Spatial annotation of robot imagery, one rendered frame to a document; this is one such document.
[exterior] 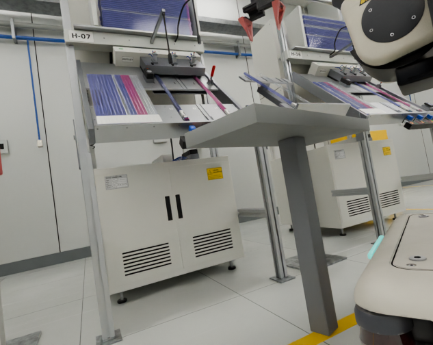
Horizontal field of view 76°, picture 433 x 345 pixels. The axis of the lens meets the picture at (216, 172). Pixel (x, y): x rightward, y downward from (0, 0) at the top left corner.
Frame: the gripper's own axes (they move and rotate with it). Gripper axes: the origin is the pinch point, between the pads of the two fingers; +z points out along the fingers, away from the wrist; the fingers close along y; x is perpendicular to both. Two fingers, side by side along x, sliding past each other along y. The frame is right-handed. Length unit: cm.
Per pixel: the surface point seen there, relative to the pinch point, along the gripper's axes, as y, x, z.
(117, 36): -90, 17, -37
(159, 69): -70, 23, -13
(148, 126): -45, -15, 22
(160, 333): -39, -32, 92
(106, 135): -54, -27, 23
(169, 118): -45.3, -2.0, 18.1
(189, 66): -61, 38, -15
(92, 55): -111, 13, -33
